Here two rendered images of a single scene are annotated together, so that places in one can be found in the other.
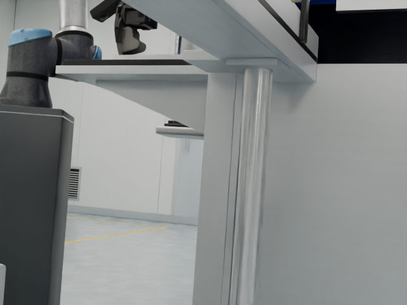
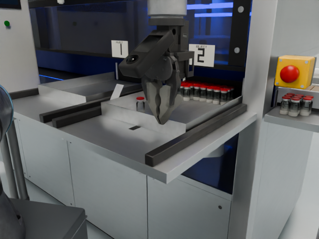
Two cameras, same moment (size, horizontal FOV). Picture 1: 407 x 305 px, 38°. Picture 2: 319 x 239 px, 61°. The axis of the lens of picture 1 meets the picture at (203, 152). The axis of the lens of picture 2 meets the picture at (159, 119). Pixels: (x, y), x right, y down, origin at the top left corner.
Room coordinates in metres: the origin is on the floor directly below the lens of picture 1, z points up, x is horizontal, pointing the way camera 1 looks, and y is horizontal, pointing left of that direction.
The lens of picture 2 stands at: (1.32, 0.73, 1.10)
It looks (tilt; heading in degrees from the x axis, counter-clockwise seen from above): 19 degrees down; 287
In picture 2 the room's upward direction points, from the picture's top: straight up
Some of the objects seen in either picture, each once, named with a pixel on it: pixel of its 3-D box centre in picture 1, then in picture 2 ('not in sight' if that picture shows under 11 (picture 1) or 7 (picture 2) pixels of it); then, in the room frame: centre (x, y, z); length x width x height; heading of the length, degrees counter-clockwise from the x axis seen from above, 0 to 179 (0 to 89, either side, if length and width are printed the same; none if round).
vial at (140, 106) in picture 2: not in sight; (140, 106); (1.56, 0.11, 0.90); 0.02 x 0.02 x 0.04
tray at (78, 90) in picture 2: not in sight; (102, 86); (1.79, -0.11, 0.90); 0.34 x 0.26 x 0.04; 69
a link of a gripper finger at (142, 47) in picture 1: (135, 48); (161, 100); (1.48, 0.19, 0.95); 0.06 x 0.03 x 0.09; 69
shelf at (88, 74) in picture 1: (201, 92); (122, 106); (1.66, 0.02, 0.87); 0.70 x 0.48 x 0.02; 159
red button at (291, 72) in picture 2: not in sight; (290, 73); (1.21, 0.04, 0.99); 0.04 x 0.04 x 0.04; 69
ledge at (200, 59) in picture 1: (228, 62); (297, 116); (1.17, -0.04, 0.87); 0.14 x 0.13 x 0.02; 69
